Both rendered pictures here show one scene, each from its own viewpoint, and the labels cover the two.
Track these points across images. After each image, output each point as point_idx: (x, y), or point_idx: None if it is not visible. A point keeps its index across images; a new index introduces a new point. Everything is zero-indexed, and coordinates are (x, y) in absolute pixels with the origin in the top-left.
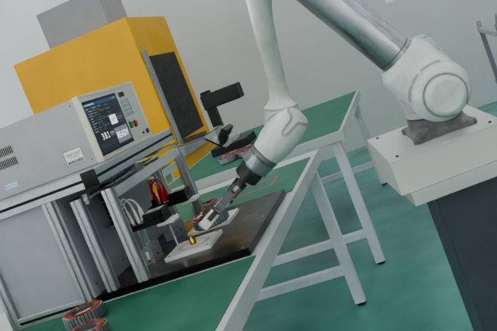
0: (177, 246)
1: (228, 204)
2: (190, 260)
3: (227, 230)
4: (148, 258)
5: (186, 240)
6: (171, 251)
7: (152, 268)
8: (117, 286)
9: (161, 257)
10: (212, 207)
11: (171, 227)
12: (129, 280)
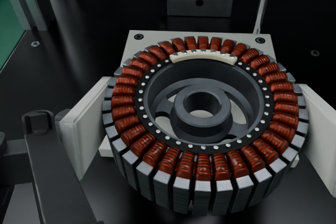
0: (230, 38)
1: (328, 189)
2: (44, 106)
3: (300, 185)
4: None
5: (323, 45)
6: (189, 33)
7: (122, 18)
8: None
9: (207, 17)
10: (26, 125)
11: None
12: None
